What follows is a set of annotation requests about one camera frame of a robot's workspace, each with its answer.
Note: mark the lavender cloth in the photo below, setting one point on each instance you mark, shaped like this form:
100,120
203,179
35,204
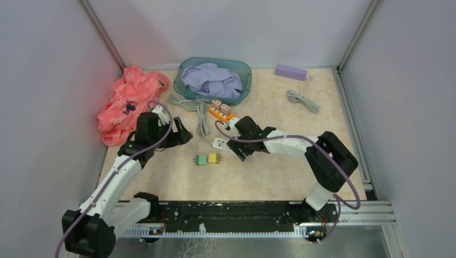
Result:
208,79

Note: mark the green plug adapter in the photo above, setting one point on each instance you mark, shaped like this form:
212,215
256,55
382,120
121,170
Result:
200,160

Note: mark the white power strip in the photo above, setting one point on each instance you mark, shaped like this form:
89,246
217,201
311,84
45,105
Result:
220,143

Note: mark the teal plastic basket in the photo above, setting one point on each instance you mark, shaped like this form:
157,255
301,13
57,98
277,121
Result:
243,70

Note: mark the yellow plug adapter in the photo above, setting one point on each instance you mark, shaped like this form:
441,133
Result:
214,158

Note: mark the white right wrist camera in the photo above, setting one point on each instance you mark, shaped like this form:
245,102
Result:
231,127

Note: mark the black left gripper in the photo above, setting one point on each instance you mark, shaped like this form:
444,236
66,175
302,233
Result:
179,137

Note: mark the orange power strip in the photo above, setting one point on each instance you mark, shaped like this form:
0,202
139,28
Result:
220,116

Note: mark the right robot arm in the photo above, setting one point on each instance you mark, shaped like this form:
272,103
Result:
330,161

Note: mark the pink printed garment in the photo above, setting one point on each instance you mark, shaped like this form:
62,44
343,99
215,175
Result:
128,99

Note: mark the pink plug adapter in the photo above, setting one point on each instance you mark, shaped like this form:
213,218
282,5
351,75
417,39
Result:
217,104
225,109

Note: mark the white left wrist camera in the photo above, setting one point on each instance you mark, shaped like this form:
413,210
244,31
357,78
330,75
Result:
162,115

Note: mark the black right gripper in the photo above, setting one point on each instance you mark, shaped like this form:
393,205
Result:
235,145

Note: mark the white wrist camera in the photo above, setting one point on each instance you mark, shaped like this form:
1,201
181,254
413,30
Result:
162,115
231,127

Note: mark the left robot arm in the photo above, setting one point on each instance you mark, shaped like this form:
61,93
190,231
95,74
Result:
93,229

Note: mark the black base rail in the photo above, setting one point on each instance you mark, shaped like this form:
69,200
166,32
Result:
238,217

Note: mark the purple power strip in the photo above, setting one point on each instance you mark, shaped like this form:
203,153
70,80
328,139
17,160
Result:
291,72

